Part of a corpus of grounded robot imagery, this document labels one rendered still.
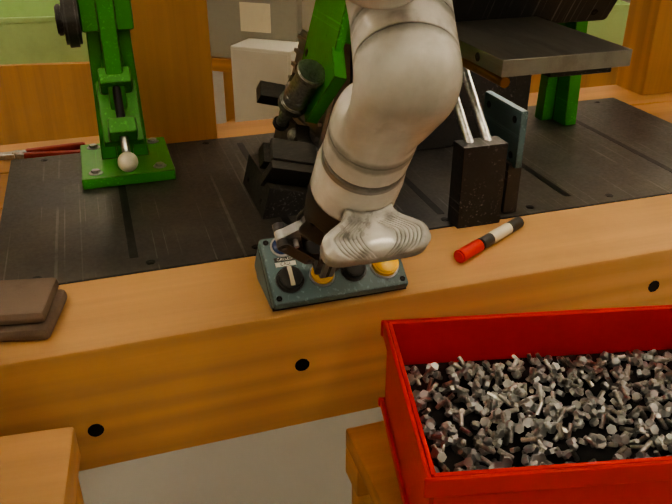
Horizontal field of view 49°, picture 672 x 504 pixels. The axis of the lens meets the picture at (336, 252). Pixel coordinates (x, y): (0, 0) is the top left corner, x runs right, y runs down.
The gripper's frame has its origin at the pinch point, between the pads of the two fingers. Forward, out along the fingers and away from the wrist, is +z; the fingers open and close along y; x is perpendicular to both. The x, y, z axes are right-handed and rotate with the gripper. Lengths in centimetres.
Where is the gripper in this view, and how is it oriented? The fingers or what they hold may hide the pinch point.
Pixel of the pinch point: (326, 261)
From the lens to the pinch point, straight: 75.7
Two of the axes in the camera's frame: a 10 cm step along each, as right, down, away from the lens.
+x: 2.5, 8.7, -4.2
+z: -1.8, 4.6, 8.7
